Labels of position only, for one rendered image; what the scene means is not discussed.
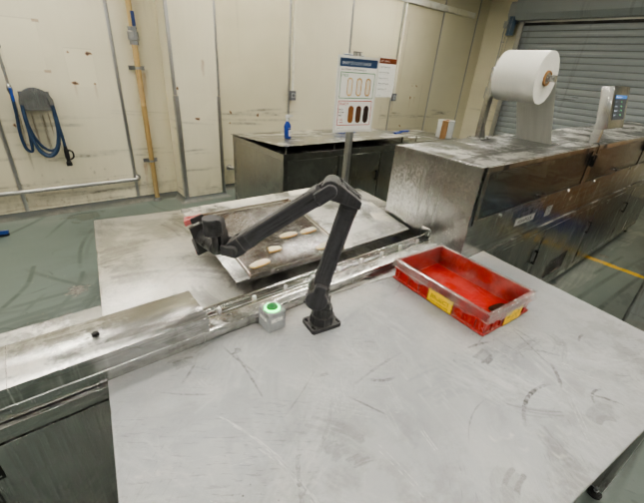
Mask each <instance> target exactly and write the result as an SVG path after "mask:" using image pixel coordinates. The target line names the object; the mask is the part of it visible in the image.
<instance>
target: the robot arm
mask: <svg viewBox="0 0 644 503"><path fill-rule="evenodd" d="M329 201H332V202H336V203H339V206H338V209H337V212H336V215H335V218H334V221H333V224H332V227H331V230H330V233H329V236H328V239H327V241H326V245H325V248H324V251H323V253H322V258H321V261H320V264H319V266H318V270H317V272H316V275H315V277H314V278H312V279H311V281H310V282H309V285H308V292H306V298H305V299H304V303H305V304H306V305H307V307H308V308H310V309H312V312H311V315H309V316H306V317H304V318H303V324H304V325H305V326H306V328H307V329H308V330H309V331H310V333H311V334H313V335H316V334H319V333H322V332H325V331H328V330H331V329H334V328H336V327H339V326H340V323H341V321H340V320H339V319H338V318H337V317H336V316H335V315H334V312H333V311H332V309H333V307H332V304H331V302H330V299H331V295H328V294H329V289H330V283H331V280H332V277H333V274H334V271H335V269H336V266H337V263H338V260H339V258H340V255H341V252H342V250H343V247H344V244H345V241H346V239H347V236H348V233H349V231H350V228H351V225H352V223H353V220H354V217H355V215H356V213H357V210H359V209H360V207H361V194H360V193H359V192H357V191H356V190H355V189H354V188H353V187H351V186H350V185H349V184H348V183H347V182H345V181H344V180H343V179H342V178H340V177H338V176H336V175H328V176H326V177H325V178H324V180H323V181H322V182H320V183H319V184H316V185H314V186H313V187H311V188H310V189H309V190H307V191H306V192H305V193H303V194H301V195H300V196H298V197H297V198H295V199H293V200H292V201H290V202H289V203H287V204H285V205H284V206H282V207H281V208H279V209H277V210H276V211H274V212H273V213H271V214H270V215H268V216H266V217H265V218H263V219H262V220H260V221H258V222H257V223H255V224H254V225H252V226H250V227H248V228H246V229H244V230H243V231H240V232H238V233H237V234H235V235H233V236H232V237H231V236H229V234H228V230H227V227H226V221H225V218H224V217H219V216H217V215H207V216H203V215H202V214H198V215H195V216H187V217H184V224H185V227H187V226H189V225H193V224H195V223H197V222H199V223H198V224H197V225H195V226H191V227H189V230H190V232H191V235H192V237H193V238H192V243H193V245H194V248H195V251H196V254H197V255H200V254H202V253H204V252H210V253H211V254H214V255H218V254H220V255H225V256H228V257H231V258H237V257H239V256H241V255H242V254H244V253H246V252H247V251H248V250H249V249H251V248H253V247H254V246H255V245H257V244H258V243H259V242H261V241H262V240H264V239H266V238H267V237H269V236H270V235H272V234H274V233H275V232H277V231H279V230H280V229H282V228H284V227H285V226H287V225H289V224H290V223H292V222H294V221H295V220H297V219H299V218H300V217H302V216H304V215H305V214H307V213H309V212H310V211H312V210H314V209H316V208H318V207H321V206H322V205H324V204H325V203H327V202H329Z"/></svg>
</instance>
